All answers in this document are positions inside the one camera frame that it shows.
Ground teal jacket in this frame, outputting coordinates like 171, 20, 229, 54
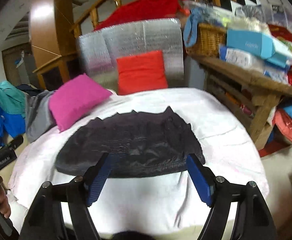
0, 80, 28, 119

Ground grey garment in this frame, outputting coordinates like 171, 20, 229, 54
25, 90, 59, 143

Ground blue jacket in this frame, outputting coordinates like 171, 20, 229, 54
0, 91, 26, 145

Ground wicker basket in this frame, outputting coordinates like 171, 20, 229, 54
186, 23, 227, 57

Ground white patterned package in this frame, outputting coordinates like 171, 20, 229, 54
219, 45, 265, 70

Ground red pillow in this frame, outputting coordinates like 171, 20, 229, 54
116, 50, 168, 96

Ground cream knitted cloth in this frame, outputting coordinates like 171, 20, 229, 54
227, 17, 271, 34

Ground brown wooden column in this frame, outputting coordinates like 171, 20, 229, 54
28, 0, 79, 90

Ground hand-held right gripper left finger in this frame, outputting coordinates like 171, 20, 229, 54
20, 152, 113, 240

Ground grey speckled bag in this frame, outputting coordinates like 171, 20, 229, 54
236, 5, 264, 22

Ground white fluffy blanket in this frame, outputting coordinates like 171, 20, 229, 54
7, 87, 270, 233

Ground black zip jacket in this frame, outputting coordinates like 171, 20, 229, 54
55, 106, 206, 178

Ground red cloth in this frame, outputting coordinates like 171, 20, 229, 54
93, 0, 189, 32

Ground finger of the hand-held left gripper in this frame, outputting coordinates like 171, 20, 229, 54
1, 135, 24, 152

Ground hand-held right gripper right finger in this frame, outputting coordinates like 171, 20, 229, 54
186, 154, 277, 240

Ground wooden table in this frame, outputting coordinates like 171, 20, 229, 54
193, 55, 292, 149

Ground silver foil mat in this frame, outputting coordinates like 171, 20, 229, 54
76, 18, 185, 93

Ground pink pillow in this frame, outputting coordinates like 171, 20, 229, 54
48, 74, 113, 132

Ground red gift bag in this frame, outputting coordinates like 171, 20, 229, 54
268, 24, 292, 85

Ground person's black pants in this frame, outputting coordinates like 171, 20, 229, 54
111, 231, 156, 240

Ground person's left hand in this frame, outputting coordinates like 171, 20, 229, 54
0, 176, 12, 217

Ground stack of coral cloths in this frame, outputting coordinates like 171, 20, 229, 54
272, 107, 292, 145

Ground brown cardboard box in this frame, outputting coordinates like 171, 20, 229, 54
254, 122, 274, 150

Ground light blue cardboard box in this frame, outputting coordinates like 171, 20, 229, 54
226, 29, 292, 65

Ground clear plastic storage bin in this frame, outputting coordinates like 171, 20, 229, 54
258, 0, 292, 28

